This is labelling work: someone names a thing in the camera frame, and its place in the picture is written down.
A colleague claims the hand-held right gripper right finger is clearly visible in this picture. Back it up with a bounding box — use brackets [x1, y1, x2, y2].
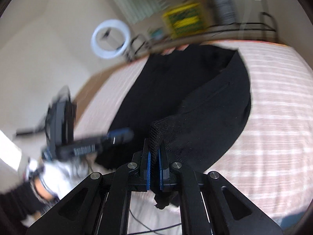
[158, 144, 284, 235]

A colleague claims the person's striped clothing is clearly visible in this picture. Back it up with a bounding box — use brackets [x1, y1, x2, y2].
[27, 157, 88, 201]

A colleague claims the green striped white rug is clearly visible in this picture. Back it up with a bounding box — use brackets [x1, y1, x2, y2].
[108, 0, 169, 25]

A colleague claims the black metal clothes rack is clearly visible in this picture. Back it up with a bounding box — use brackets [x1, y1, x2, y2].
[125, 0, 278, 61]

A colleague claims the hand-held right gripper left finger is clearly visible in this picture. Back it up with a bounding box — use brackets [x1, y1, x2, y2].
[26, 138, 151, 235]

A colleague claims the black sweater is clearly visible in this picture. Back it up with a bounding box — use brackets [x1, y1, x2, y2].
[94, 43, 252, 210]

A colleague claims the white ring light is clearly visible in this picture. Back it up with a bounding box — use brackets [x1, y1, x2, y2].
[91, 21, 129, 60]

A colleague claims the yellow green patterned box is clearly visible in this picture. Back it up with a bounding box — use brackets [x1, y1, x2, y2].
[163, 2, 207, 40]

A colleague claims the grey plaid coat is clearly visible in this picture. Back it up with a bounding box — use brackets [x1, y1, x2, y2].
[208, 0, 236, 27]

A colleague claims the pink plaid blanket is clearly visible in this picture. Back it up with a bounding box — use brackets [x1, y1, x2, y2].
[73, 39, 313, 235]

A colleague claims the small plant in teal pot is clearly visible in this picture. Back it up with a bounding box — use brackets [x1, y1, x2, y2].
[149, 28, 164, 38]

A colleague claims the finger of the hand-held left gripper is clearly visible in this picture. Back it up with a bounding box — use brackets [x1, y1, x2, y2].
[106, 127, 135, 145]

